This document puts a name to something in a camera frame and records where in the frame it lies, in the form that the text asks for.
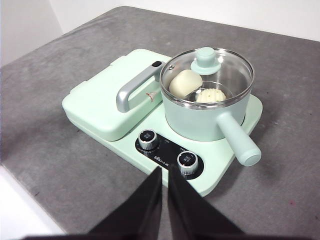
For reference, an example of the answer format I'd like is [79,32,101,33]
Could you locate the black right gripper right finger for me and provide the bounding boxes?
[166,165,246,236]

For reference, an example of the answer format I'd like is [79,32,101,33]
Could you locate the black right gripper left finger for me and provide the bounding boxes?
[87,166,164,236]

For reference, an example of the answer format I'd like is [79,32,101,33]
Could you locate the pleated white bun green flecks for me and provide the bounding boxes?
[195,88,228,103]

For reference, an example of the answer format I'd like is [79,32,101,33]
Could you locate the smooth white steamed bun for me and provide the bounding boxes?
[169,69,203,99]

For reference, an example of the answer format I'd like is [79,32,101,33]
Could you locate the glass pot lid green knob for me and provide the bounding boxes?
[159,47,255,106]

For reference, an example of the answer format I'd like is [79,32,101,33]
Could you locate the silver control dial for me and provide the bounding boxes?
[136,129,159,150]
[176,151,200,176]

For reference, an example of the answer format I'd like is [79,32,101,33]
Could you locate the mint green breakfast machine base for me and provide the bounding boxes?
[107,94,263,198]

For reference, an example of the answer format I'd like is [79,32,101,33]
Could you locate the mint green griddle cover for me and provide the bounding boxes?
[61,48,173,142]

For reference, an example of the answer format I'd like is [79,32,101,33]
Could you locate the mint green pot with handle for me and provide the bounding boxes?
[159,48,262,167]

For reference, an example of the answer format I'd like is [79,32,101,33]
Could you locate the silver griddle cover handle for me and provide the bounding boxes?
[115,61,163,113]

